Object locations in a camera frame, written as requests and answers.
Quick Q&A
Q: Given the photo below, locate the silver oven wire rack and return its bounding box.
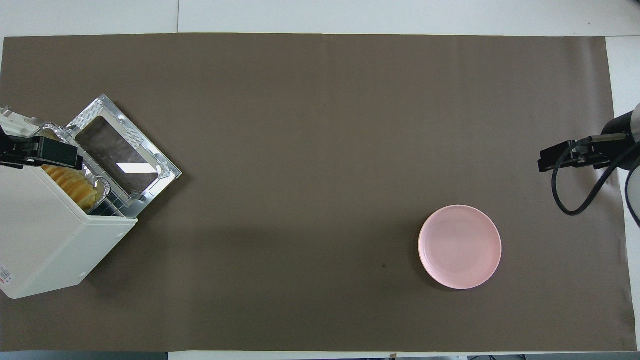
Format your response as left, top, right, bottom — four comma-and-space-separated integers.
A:
80, 162, 138, 218

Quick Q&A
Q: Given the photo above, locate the thin black cable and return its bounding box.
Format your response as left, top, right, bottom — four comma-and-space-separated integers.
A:
624, 165, 640, 228

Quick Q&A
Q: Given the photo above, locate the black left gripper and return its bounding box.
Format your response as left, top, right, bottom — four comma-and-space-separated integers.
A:
7, 134, 84, 171

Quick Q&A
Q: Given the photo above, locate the sliced golden bread loaf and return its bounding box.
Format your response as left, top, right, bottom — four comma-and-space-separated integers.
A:
41, 165, 98, 210

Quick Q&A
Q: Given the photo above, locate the brown table mat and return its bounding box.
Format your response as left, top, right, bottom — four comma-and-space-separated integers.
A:
0, 33, 638, 352

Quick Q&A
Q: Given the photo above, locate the white toaster oven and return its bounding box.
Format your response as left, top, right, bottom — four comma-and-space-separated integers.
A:
0, 105, 139, 300

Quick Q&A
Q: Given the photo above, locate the aluminium foil tray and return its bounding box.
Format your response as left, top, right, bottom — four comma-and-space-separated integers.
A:
36, 121, 112, 211

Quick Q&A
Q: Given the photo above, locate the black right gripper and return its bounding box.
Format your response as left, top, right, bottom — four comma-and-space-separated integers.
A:
538, 137, 613, 174

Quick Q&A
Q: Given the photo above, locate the pink round plate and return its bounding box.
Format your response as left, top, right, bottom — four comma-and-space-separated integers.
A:
418, 204, 502, 290

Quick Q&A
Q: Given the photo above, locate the glass oven door metal frame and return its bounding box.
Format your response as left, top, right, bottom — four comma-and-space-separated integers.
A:
66, 94, 182, 218

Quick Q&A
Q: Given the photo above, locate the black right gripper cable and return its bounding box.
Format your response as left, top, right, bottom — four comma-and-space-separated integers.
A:
551, 135, 640, 217

